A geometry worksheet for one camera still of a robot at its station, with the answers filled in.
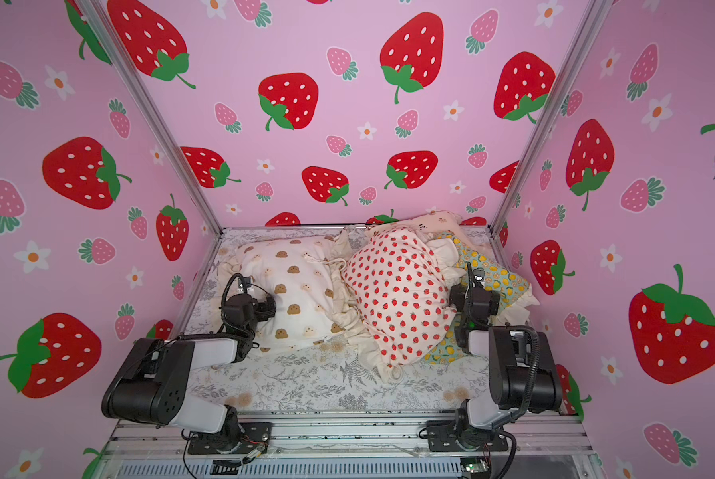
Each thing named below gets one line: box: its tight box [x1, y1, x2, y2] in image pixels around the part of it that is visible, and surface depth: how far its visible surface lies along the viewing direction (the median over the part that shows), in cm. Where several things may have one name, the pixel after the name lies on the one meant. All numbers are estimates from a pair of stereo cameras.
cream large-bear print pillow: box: [213, 234, 352, 353], surface depth 94 cm
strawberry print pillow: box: [340, 226, 466, 384], surface depth 87 cm
